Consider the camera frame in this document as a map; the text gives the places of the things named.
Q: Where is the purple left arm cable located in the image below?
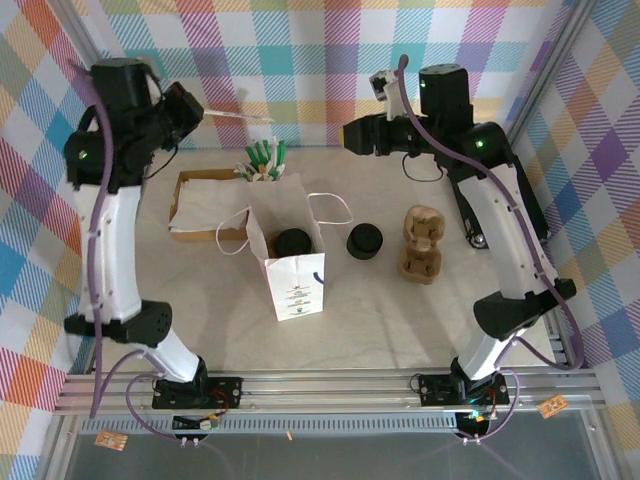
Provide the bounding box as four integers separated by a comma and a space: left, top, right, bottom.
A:
67, 59, 176, 445

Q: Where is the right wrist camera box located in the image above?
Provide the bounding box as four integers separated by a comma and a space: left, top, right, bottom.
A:
369, 69, 405, 121

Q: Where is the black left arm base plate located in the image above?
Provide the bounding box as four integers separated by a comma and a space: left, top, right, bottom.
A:
151, 375, 245, 411

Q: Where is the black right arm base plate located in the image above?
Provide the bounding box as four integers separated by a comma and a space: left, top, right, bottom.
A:
417, 373, 511, 407

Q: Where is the aluminium frame rail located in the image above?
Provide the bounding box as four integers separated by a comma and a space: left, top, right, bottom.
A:
54, 372, 606, 414

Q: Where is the black white lidded coffee cup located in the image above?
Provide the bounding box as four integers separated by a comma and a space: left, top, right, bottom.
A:
271, 228, 315, 257

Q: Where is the grey slotted cable duct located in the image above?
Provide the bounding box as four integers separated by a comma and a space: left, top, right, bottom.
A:
79, 418, 461, 434

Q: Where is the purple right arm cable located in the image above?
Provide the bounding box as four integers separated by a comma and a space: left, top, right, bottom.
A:
398, 53, 586, 446

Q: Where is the white paper straw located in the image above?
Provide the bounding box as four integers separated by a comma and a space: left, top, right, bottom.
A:
202, 109, 275, 124

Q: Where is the orange marker tag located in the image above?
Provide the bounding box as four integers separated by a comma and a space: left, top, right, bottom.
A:
538, 396, 567, 420
94, 431, 127, 452

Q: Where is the small black controller board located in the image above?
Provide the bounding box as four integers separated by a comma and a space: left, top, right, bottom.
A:
172, 412, 221, 432
457, 408, 497, 427

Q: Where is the aluminium frame post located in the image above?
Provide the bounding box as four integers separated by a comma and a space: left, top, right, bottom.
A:
499, 0, 599, 154
47, 0, 155, 164

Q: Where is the white paper takeout bag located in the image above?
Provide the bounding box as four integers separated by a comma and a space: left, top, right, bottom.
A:
215, 172, 354, 322

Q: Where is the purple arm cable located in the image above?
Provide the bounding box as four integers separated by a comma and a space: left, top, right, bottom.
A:
398, 53, 586, 446
67, 59, 176, 445

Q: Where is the stack of brown cup carriers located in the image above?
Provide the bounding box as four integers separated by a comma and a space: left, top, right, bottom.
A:
397, 204, 446, 287

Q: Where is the brown cardboard napkin tray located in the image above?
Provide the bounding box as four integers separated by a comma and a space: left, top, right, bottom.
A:
168, 169, 251, 243

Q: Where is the black hard case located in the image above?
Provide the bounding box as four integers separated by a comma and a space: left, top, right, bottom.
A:
446, 164, 550, 250

